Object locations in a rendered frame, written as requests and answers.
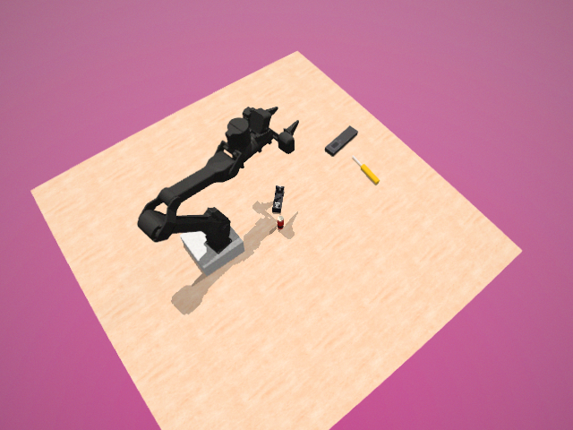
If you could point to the black rectangular bar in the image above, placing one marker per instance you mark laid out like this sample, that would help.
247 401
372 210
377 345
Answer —
342 140

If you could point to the yellow screwdriver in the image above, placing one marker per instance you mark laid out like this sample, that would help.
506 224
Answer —
370 174

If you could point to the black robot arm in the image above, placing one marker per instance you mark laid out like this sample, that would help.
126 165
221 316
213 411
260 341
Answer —
221 167

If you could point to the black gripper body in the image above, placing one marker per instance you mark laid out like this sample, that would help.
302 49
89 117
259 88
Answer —
286 141

